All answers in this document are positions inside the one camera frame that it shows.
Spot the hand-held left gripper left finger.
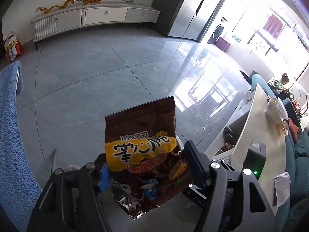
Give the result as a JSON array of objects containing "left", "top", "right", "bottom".
[{"left": 26, "top": 153, "right": 114, "bottom": 232}]

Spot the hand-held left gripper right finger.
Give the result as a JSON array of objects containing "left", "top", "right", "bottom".
[{"left": 183, "top": 140, "right": 277, "bottom": 232}]

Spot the brown yellow snack packet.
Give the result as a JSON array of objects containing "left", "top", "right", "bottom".
[{"left": 104, "top": 96, "right": 196, "bottom": 220}]

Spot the black box device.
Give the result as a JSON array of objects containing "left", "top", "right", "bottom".
[{"left": 244, "top": 139, "right": 267, "bottom": 177}]

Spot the beige long table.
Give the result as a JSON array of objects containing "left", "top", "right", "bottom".
[{"left": 229, "top": 83, "right": 288, "bottom": 208}]

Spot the white paper sheet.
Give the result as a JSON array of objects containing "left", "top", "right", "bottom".
[{"left": 274, "top": 172, "right": 291, "bottom": 207}]

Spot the clear plastic bag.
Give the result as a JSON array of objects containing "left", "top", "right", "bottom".
[{"left": 265, "top": 96, "right": 289, "bottom": 136}]

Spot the blue fluffy mat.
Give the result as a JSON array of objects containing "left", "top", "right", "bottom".
[{"left": 0, "top": 60, "right": 43, "bottom": 232}]

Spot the red cushion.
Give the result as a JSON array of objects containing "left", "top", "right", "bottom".
[{"left": 288, "top": 118, "right": 300, "bottom": 143}]

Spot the teal sofa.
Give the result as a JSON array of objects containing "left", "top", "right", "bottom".
[{"left": 272, "top": 97, "right": 309, "bottom": 232}]

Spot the teal chair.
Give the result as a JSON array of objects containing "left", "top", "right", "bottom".
[{"left": 250, "top": 74, "right": 278, "bottom": 97}]

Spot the purple stool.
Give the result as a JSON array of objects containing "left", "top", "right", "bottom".
[{"left": 215, "top": 36, "right": 230, "bottom": 52}]

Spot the white washing machine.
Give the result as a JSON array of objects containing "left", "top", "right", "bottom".
[{"left": 207, "top": 17, "right": 229, "bottom": 45}]

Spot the grey refrigerator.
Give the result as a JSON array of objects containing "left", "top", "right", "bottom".
[{"left": 152, "top": 0, "right": 236, "bottom": 40}]

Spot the hanging red cloth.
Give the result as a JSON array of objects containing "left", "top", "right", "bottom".
[{"left": 262, "top": 13, "right": 284, "bottom": 39}]

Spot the white television console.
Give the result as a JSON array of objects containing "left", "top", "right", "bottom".
[{"left": 31, "top": 1, "right": 162, "bottom": 50}]

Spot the red and white bag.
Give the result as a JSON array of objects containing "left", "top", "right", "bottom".
[{"left": 3, "top": 31, "right": 24, "bottom": 62}]

